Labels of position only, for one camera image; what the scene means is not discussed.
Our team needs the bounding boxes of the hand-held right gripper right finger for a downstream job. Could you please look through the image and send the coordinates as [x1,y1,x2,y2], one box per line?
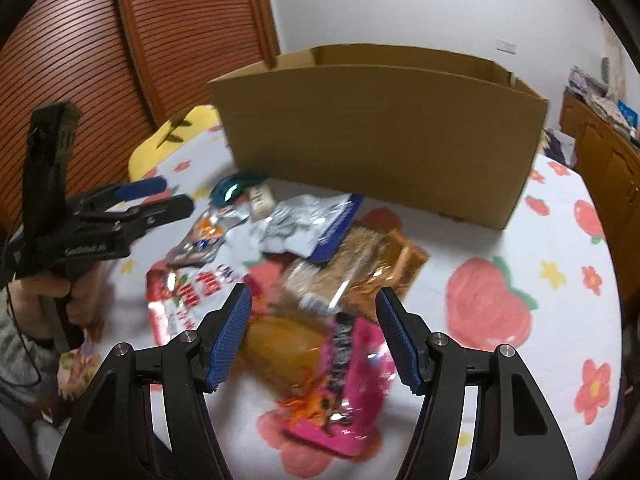
[375,287,581,480]

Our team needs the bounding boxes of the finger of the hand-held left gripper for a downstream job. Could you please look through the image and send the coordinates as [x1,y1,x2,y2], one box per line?
[116,193,196,242]
[74,175,169,214]

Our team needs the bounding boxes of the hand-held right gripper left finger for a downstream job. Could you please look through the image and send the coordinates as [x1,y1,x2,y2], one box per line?
[50,282,253,480]

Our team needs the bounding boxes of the teal snack packet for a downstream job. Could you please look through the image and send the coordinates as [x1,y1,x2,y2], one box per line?
[209,172,266,207]

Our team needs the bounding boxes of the silver white blue snack packet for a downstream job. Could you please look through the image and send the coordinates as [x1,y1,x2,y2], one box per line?
[250,192,365,264]

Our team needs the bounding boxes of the brown cardboard box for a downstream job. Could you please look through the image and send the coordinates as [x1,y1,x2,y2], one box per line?
[207,44,551,232]

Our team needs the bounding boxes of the person's left hand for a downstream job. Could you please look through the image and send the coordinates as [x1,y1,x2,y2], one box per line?
[7,262,103,348]

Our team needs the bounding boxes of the yellow cake packet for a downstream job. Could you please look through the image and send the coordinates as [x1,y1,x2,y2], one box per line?
[240,312,332,397]

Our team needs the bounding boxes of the silver orange snack packet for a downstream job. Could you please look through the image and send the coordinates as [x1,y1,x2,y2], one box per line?
[165,207,251,269]

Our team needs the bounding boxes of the yellow cushion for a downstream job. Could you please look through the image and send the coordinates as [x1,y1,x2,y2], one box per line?
[129,105,223,181]

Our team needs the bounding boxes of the red white snack packet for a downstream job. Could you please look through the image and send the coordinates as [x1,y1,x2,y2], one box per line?
[146,262,261,347]

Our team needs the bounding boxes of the pink snack packet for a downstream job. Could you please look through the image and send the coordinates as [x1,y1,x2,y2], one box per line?
[276,310,402,459]

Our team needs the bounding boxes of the orange brown snack packet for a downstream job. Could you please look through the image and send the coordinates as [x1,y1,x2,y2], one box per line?
[345,227,431,324]

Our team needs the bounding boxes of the small beige snack packet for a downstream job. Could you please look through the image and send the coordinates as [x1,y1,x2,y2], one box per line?
[247,180,277,222]

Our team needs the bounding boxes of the clear brown bread packet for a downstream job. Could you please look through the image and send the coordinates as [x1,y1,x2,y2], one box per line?
[280,225,396,317]

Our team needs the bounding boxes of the white fruit flower printed blanket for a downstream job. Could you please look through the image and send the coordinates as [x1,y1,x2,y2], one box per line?
[125,125,632,480]

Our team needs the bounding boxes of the brown louvered wardrobe door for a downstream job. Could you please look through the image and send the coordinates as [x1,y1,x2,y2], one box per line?
[0,0,157,241]
[112,0,281,127]

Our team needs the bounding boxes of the dark cloth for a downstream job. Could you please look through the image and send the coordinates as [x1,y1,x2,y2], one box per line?
[539,129,577,167]

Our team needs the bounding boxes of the wooden cabinet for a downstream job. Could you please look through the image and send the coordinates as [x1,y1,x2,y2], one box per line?
[557,87,640,313]

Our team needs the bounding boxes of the pile of assorted clutter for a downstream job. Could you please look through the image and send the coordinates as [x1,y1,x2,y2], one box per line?
[567,55,640,142]

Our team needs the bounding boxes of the thin black cable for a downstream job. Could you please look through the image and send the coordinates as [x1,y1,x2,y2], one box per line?
[6,297,43,388]

